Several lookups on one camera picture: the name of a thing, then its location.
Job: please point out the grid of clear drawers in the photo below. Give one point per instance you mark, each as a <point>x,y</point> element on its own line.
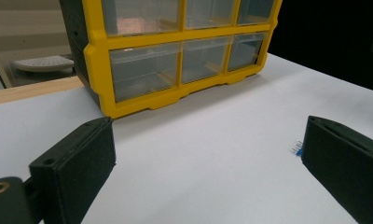
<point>141,68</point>

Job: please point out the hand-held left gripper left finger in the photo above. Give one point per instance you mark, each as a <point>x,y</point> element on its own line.
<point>75,161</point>

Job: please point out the black curtain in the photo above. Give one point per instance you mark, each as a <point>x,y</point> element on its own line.
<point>330,37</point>

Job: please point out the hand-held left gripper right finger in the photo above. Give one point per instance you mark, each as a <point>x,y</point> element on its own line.
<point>346,174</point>

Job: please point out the light wooden table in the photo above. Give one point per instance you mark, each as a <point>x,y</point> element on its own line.
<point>29,91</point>

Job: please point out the small blue pin component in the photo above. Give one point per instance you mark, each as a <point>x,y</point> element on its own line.
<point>297,150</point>

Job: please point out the yellow black organizer cabinet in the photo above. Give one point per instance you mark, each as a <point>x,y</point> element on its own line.
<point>97,65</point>

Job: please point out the grey perforated round platform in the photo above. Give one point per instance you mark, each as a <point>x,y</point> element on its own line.
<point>41,63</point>

